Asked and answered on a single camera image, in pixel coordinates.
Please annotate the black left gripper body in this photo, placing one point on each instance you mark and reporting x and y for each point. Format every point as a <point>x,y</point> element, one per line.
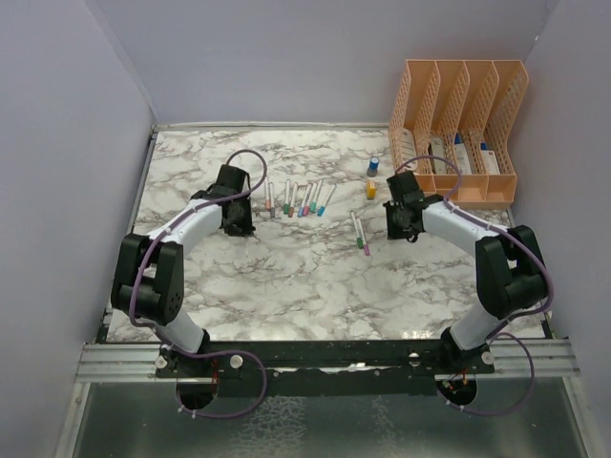
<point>242,223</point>

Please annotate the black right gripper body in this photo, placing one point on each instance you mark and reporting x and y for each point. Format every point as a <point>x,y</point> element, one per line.
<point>396,228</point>

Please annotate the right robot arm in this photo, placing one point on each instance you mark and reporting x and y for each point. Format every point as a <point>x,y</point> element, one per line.
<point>510,274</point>

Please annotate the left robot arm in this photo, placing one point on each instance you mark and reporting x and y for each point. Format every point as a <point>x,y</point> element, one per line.
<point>149,281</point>

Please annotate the white marker light pink cap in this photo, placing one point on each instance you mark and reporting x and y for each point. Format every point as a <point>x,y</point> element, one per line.
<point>267,196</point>

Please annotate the white marker grey cap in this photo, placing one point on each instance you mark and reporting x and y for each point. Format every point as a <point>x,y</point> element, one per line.
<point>272,207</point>

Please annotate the blue grey stamp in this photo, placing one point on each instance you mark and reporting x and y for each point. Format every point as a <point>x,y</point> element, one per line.
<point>372,169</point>

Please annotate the white box in organizer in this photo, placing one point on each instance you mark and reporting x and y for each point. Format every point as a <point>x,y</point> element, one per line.
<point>404,147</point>

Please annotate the blue white box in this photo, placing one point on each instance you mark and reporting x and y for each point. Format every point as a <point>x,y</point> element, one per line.
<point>463,161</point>

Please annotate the red white box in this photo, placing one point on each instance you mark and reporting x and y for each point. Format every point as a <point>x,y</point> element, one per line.
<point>489,159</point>

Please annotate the orange file organizer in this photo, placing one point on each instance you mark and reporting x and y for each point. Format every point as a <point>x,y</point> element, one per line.
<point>479,99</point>

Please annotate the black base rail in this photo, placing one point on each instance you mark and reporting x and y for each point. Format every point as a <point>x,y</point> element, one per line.
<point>323,368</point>

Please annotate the aluminium frame rail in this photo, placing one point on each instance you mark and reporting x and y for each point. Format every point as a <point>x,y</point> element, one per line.
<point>136,363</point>

